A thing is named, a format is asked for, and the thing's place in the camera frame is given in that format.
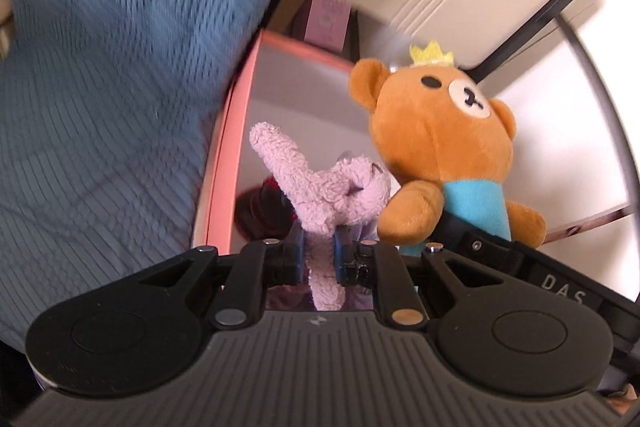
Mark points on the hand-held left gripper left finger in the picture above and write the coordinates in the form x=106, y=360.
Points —
x=298, y=257

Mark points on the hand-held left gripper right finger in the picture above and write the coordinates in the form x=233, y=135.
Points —
x=342, y=257

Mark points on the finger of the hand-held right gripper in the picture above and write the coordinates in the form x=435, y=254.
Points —
x=465, y=237

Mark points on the purple fluffy plush toy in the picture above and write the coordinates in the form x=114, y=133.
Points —
x=320, y=192

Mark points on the pink cardboard box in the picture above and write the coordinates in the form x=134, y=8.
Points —
x=220, y=187

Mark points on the brown teddy bear plush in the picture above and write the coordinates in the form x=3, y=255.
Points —
x=435, y=132

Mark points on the person's right hand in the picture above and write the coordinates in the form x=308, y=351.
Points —
x=625, y=402

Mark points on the red black knitted toy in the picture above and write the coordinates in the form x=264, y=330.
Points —
x=260, y=217

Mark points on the pink edge strip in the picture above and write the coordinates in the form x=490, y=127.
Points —
x=590, y=222

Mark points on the small pink carton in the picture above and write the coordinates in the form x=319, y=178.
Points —
x=327, y=17

